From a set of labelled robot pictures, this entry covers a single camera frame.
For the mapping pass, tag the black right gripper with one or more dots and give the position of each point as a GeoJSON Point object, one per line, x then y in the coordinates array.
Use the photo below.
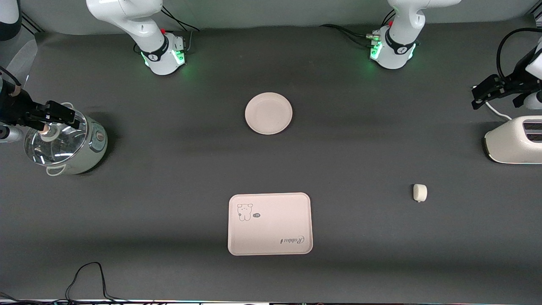
{"type": "Point", "coordinates": [17, 108]}

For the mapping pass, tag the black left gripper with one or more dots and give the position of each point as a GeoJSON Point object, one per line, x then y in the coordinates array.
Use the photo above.
{"type": "Point", "coordinates": [509, 83]}

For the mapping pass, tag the small white bun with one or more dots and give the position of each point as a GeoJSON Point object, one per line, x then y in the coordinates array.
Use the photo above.
{"type": "Point", "coordinates": [419, 192]}

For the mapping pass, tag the round beige plate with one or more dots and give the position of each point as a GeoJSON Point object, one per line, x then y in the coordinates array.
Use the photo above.
{"type": "Point", "coordinates": [268, 113]}

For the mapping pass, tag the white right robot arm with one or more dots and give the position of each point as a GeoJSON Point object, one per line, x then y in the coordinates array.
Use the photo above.
{"type": "Point", "coordinates": [156, 46]}

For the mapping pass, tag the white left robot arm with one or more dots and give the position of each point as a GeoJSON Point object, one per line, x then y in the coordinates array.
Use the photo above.
{"type": "Point", "coordinates": [396, 51]}

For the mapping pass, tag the beige tray with bear print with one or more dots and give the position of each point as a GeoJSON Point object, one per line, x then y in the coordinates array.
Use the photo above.
{"type": "Point", "coordinates": [275, 226]}

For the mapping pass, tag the glass pot lid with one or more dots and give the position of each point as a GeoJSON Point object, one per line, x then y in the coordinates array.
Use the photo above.
{"type": "Point", "coordinates": [55, 150]}

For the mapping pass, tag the pale green electric pot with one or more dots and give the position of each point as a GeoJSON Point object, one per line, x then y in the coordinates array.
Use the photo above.
{"type": "Point", "coordinates": [91, 148]}

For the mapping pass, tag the white toaster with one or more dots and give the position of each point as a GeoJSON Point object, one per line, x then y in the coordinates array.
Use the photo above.
{"type": "Point", "coordinates": [514, 142]}

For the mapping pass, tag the black metal frame rail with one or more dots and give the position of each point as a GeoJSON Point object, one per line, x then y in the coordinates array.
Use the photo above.
{"type": "Point", "coordinates": [30, 25]}

